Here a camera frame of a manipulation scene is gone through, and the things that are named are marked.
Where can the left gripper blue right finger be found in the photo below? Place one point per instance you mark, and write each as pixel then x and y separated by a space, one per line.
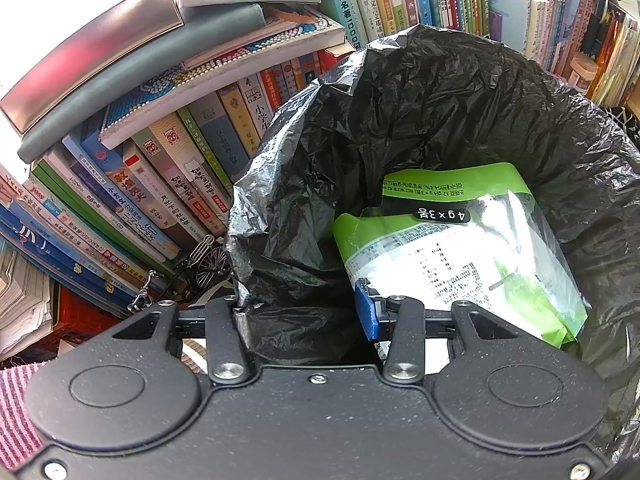
pixel 398 319

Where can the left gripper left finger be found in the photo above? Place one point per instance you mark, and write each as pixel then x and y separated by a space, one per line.
pixel 226 355

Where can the green clear snack bag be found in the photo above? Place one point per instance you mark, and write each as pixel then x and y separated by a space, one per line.
pixel 474 234

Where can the black trash bag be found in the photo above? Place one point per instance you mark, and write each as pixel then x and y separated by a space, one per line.
pixel 443 101

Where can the left row of books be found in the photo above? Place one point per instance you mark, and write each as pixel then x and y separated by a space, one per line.
pixel 124 222

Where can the stack of flat books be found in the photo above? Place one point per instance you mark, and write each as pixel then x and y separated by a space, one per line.
pixel 124 46

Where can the thin picture books row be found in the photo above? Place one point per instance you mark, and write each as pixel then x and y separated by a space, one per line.
pixel 617 54

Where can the small white plastic jar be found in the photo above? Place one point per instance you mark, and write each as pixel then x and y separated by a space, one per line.
pixel 582 72

